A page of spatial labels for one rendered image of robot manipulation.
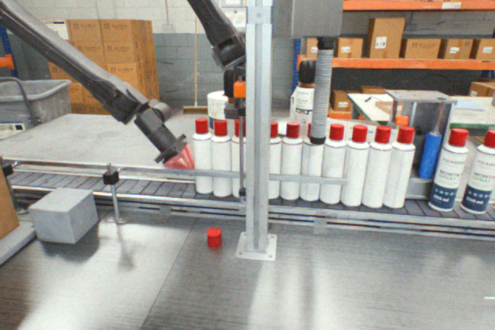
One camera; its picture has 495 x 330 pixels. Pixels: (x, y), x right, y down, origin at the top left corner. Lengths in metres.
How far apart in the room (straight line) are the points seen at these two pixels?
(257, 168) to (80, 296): 0.41
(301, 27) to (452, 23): 5.11
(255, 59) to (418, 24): 4.94
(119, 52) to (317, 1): 3.66
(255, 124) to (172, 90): 4.97
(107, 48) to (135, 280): 3.66
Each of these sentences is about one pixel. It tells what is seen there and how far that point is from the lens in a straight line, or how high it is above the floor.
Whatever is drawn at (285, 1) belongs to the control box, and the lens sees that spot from 0.54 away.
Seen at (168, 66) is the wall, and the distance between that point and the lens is 5.48.
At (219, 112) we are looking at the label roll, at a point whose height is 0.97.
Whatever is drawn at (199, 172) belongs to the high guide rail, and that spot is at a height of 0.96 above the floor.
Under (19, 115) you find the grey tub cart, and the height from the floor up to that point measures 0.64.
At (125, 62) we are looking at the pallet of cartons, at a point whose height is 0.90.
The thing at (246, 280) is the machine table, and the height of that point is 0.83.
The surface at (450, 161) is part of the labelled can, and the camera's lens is 0.84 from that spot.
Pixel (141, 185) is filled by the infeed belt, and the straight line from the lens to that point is 0.93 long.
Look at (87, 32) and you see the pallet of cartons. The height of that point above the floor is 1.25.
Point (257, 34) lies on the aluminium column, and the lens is 0.56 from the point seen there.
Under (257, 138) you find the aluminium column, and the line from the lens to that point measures 0.60.
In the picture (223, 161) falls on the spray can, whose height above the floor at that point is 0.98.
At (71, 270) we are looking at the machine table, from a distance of 0.78.
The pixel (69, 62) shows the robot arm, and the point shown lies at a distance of 0.83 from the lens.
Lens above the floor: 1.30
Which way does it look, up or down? 21 degrees down
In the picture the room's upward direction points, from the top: straight up
